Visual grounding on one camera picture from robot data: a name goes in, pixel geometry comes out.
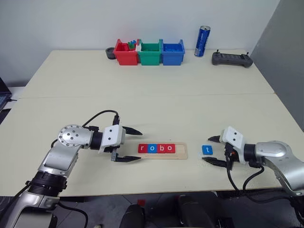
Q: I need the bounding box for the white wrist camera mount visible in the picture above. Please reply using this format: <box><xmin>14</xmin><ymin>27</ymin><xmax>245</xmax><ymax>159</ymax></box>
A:
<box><xmin>98</xmin><ymin>125</ymin><xmax>127</xmax><ymax>154</ymax></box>
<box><xmin>219</xmin><ymin>126</ymin><xmax>247</xmax><ymax>165</ymax></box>

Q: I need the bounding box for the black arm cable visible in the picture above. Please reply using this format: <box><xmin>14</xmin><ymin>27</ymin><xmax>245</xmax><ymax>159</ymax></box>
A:
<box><xmin>226</xmin><ymin>163</ymin><xmax>296</xmax><ymax>203</ymax></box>
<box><xmin>82</xmin><ymin>110</ymin><xmax>121</xmax><ymax>127</ymax></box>

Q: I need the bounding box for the large dark rounded shape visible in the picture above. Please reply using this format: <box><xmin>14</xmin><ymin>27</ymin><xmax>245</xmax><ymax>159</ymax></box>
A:
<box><xmin>177</xmin><ymin>194</ymin><xmax>219</xmax><ymax>228</ymax></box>

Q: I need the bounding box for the dark grey round dish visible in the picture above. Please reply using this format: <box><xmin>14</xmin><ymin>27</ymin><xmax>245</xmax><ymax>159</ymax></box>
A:
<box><xmin>105</xmin><ymin>47</ymin><xmax>117</xmax><ymax>60</ymax></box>

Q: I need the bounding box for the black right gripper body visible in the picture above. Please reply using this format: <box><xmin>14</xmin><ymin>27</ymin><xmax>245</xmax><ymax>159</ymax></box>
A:
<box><xmin>223</xmin><ymin>142</ymin><xmax>235</xmax><ymax>171</ymax></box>

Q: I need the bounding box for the blue plastic bin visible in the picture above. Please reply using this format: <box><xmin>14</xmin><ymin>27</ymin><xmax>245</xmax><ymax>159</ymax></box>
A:
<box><xmin>160</xmin><ymin>39</ymin><xmax>186</xmax><ymax>66</ymax></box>

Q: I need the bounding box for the blue drink can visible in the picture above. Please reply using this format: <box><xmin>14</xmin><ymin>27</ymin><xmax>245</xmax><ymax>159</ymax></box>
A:
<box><xmin>194</xmin><ymin>25</ymin><xmax>212</xmax><ymax>57</ymax></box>

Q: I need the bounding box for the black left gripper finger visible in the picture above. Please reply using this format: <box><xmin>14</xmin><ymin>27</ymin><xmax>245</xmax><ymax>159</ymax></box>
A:
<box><xmin>123</xmin><ymin>126</ymin><xmax>143</xmax><ymax>136</ymax></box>
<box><xmin>114</xmin><ymin>155</ymin><xmax>142</xmax><ymax>163</ymax></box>

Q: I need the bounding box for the grey remote controller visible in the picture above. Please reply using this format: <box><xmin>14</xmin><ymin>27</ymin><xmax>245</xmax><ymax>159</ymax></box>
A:
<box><xmin>211</xmin><ymin>49</ymin><xmax>254</xmax><ymax>68</ymax></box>

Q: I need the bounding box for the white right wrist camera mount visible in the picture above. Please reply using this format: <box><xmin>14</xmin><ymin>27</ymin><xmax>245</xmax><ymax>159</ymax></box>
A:
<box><xmin>219</xmin><ymin>126</ymin><xmax>247</xmax><ymax>165</ymax></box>

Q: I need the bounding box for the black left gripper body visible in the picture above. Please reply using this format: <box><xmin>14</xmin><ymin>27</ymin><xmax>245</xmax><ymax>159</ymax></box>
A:
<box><xmin>104</xmin><ymin>127</ymin><xmax>127</xmax><ymax>162</ymax></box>

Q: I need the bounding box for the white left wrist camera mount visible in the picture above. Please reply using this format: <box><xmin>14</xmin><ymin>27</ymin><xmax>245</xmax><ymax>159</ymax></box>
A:
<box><xmin>98</xmin><ymin>125</ymin><xmax>127</xmax><ymax>154</ymax></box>

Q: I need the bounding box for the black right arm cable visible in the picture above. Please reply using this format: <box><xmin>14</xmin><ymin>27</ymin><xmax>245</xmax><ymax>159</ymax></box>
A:
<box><xmin>226</xmin><ymin>163</ymin><xmax>296</xmax><ymax>203</ymax></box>

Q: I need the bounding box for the wooden letter tray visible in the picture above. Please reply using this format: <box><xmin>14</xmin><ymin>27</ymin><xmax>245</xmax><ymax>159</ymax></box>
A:
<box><xmin>137</xmin><ymin>142</ymin><xmax>189</xmax><ymax>160</ymax></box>

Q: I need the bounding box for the green plastic bin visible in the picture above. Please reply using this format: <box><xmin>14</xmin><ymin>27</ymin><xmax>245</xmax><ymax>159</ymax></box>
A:
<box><xmin>137</xmin><ymin>38</ymin><xmax>161</xmax><ymax>66</ymax></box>

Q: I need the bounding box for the small dark rounded shape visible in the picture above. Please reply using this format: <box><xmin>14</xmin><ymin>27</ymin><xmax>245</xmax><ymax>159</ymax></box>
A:
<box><xmin>119</xmin><ymin>203</ymin><xmax>146</xmax><ymax>228</ymax></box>

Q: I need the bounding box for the red plastic bin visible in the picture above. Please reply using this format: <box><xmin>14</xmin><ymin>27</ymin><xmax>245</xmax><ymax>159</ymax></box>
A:
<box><xmin>114</xmin><ymin>38</ymin><xmax>139</xmax><ymax>66</ymax></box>

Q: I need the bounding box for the black laptop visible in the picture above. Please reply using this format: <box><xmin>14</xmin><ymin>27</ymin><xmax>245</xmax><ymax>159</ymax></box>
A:
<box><xmin>0</xmin><ymin>77</ymin><xmax>12</xmax><ymax>112</ymax></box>

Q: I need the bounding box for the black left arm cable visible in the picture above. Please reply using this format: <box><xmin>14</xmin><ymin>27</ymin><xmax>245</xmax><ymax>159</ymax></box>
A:
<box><xmin>82</xmin><ymin>110</ymin><xmax>121</xmax><ymax>127</ymax></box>

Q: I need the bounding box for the blue letter tile t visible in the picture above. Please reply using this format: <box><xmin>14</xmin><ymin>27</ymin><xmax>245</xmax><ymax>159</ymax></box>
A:
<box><xmin>201</xmin><ymin>145</ymin><xmax>214</xmax><ymax>156</ymax></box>

